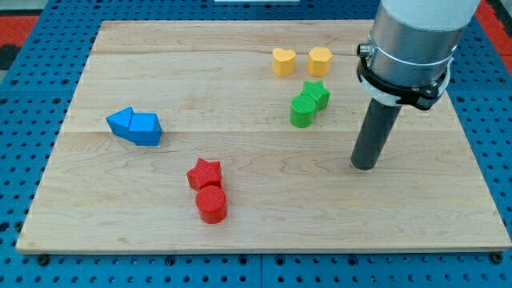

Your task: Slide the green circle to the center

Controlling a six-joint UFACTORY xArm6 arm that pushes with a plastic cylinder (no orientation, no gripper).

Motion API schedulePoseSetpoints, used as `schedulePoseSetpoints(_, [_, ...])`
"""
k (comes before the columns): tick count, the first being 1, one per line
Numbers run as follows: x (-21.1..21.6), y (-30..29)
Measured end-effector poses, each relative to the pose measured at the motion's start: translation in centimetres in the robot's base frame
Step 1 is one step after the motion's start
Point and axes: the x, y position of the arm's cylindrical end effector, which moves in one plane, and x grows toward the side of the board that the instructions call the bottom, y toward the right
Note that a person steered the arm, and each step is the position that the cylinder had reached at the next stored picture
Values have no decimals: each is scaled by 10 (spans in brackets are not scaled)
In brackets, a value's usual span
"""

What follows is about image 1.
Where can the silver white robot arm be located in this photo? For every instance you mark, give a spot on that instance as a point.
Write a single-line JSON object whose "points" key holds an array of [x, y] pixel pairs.
{"points": [[412, 41]]}

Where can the light wooden board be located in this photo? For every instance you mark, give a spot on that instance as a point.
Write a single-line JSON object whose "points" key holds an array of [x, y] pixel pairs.
{"points": [[288, 189]]}

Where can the red star block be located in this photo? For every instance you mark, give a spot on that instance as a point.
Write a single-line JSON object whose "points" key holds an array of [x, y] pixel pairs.
{"points": [[204, 174]]}

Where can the green cylinder block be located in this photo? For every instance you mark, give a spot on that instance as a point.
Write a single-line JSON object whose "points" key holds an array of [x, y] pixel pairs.
{"points": [[302, 111]]}

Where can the red cylinder block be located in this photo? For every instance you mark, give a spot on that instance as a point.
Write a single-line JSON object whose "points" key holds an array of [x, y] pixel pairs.
{"points": [[212, 204]]}

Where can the green star block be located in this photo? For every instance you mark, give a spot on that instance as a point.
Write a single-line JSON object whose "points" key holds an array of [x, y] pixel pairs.
{"points": [[317, 92]]}

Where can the yellow heart block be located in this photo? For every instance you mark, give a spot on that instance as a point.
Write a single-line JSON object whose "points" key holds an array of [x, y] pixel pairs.
{"points": [[283, 61]]}

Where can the yellow hexagon block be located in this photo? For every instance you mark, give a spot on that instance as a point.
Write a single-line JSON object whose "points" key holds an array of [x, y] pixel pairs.
{"points": [[319, 61]]}

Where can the blue cube block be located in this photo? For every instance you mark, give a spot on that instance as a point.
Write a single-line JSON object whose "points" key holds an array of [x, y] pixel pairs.
{"points": [[145, 129]]}

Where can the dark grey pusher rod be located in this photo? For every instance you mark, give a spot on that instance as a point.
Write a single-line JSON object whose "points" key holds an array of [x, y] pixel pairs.
{"points": [[375, 130]]}

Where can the blue triangle block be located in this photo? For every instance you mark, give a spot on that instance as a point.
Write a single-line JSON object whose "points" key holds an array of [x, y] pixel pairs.
{"points": [[120, 121]]}

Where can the black white mounting clamp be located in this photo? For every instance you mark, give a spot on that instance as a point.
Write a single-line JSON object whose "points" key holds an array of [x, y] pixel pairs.
{"points": [[388, 94]]}

